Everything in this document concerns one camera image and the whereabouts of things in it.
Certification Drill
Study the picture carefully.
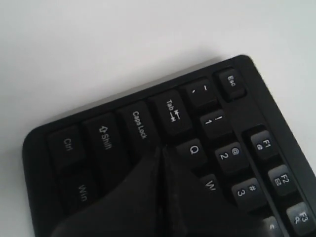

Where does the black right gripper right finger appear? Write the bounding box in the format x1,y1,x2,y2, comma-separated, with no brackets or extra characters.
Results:
161,147,272,237

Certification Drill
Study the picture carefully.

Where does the black Acer keyboard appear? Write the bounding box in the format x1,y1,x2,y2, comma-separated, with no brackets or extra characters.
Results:
22,55,316,237

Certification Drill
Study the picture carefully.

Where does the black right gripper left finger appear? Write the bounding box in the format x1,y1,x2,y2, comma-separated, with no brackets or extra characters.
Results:
51,147,164,237

